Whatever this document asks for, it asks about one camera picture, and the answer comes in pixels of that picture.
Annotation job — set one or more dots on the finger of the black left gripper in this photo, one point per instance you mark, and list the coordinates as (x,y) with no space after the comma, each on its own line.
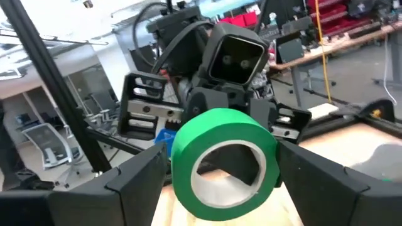
(201,100)
(262,108)

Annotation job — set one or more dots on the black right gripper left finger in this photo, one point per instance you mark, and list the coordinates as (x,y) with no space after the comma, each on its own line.
(94,207)

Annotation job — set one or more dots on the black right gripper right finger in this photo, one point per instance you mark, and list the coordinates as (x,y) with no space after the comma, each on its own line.
(329,201)

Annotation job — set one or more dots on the green tape roll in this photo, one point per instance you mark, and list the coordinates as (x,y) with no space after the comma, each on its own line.
(194,141)

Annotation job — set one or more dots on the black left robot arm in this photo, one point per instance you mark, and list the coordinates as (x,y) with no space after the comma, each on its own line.
(179,37)

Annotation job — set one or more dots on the grey office chair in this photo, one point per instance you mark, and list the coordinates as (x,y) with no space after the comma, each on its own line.
(50,147)

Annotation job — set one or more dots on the red storage bins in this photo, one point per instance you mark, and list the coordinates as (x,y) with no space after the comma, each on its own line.
(242,20)

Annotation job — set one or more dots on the wooden workbench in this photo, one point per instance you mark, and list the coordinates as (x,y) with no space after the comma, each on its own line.
(345,42)

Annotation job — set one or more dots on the red storage rack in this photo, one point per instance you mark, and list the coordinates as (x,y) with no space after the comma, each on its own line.
(339,19)

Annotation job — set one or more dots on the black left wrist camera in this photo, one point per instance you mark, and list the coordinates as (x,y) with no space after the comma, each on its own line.
(235,59)

